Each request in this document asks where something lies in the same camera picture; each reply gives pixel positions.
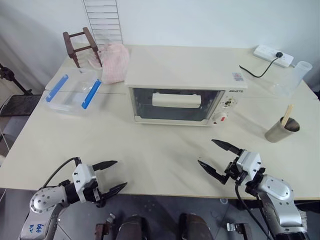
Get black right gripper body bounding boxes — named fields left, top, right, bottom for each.
left=223, top=155, right=243, bottom=185

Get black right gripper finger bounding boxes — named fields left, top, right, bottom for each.
left=197, top=160, right=230, bottom=186
left=211, top=139, right=244, bottom=157

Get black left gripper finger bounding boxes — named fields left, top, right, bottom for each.
left=99, top=182, right=129, bottom=201
left=92, top=160, right=119, bottom=173

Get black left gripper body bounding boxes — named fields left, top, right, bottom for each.
left=83, top=178, right=106, bottom=208

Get white toaster oven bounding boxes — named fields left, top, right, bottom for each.
left=124, top=46, right=249, bottom=128

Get dark rounded shape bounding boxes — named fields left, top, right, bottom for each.
left=178, top=212, right=214, bottom=240
left=119, top=214, right=149, bottom=240

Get metal cup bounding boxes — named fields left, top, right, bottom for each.
left=264, top=116, right=301, bottom=144

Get wooden chopstick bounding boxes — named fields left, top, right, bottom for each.
left=284, top=104, right=294, bottom=125
left=282, top=104, right=292, bottom=126

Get clear container blue clips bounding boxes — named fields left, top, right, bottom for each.
left=42, top=68, right=103, bottom=118

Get clear plastic measuring cup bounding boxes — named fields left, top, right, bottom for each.
left=269, top=60, right=313, bottom=99

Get white power strip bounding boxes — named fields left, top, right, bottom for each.
left=253, top=44, right=295, bottom=68

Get pink striped cloth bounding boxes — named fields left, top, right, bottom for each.
left=96, top=42, right=131, bottom=85

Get black floor mat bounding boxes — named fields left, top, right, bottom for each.
left=0, top=94, right=42, bottom=117

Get small wooden rack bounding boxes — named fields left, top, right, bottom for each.
left=62, top=26, right=104, bottom=69

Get black tripod stand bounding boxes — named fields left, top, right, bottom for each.
left=0, top=62, right=34, bottom=96

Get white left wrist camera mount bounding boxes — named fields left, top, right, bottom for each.
left=72, top=163, right=98, bottom=202

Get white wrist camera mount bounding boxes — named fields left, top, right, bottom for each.
left=235, top=149, right=262, bottom=181
left=72, top=163, right=98, bottom=202

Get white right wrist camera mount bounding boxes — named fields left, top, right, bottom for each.
left=235, top=149, right=262, bottom=181

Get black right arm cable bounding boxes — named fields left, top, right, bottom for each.
left=234, top=181, right=267, bottom=240

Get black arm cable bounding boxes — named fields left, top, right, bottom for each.
left=39, top=156, right=82, bottom=190
left=234, top=181, right=267, bottom=240

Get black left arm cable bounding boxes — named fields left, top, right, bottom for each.
left=39, top=156, right=82, bottom=190

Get black plug and cable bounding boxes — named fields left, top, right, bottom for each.
left=238, top=51, right=285, bottom=79

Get metal wire rack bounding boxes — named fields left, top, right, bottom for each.
left=83, top=0, right=121, bottom=47

